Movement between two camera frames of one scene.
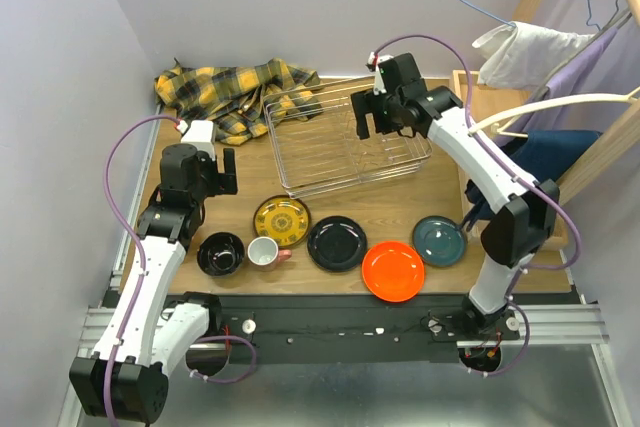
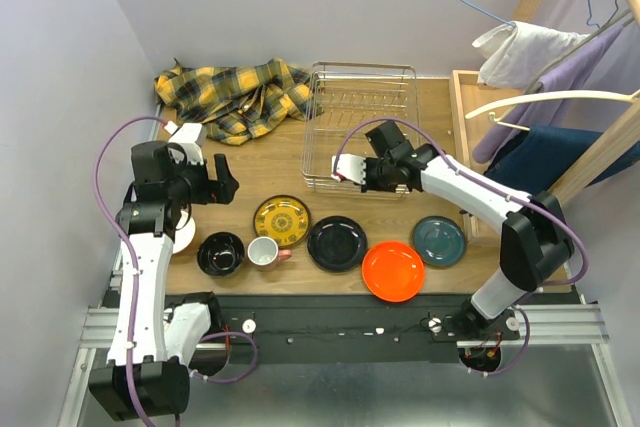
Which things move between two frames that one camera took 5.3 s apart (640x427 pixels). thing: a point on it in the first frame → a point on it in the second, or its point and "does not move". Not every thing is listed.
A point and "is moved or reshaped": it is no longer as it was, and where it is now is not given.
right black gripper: x=366 y=102 → x=369 y=186
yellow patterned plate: x=284 y=218 does not move
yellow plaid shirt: x=239 y=100 does not move
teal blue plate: x=439 y=241 does not move
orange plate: x=393 y=272 does not move
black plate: x=336 y=243 does not move
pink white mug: x=264 y=254 does not move
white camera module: x=379 y=79 → x=350 y=166
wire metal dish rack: x=315 y=140 is moved or reshaped
